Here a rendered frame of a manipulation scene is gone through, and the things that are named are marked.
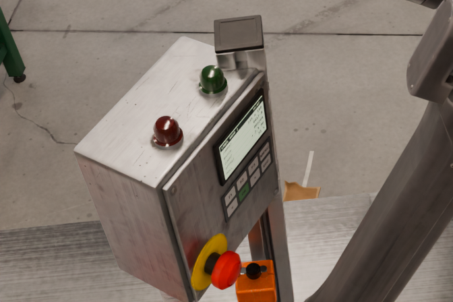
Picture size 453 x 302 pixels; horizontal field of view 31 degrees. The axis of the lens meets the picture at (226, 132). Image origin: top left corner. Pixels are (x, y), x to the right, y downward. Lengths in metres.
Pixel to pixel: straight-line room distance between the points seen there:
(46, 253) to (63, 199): 1.19
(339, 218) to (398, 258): 0.78
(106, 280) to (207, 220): 0.68
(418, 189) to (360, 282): 0.11
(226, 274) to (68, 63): 2.40
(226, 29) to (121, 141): 0.15
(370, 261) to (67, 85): 2.44
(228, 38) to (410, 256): 0.26
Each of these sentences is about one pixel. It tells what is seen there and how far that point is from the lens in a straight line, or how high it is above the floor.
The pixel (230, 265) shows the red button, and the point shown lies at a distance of 0.79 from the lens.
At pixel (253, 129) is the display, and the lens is 0.77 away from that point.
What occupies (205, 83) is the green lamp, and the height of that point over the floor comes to 1.49.
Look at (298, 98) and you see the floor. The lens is 2.81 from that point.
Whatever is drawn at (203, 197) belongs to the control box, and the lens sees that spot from 0.74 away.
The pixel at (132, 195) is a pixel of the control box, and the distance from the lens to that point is 0.71.
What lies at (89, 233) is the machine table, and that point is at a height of 0.83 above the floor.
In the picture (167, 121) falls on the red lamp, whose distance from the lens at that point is 0.70.
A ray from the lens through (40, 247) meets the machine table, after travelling 1.51.
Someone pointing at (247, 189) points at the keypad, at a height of 1.36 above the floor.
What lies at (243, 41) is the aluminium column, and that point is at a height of 1.50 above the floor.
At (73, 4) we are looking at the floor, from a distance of 3.40.
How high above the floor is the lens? 1.99
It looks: 47 degrees down
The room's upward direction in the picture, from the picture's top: 10 degrees counter-clockwise
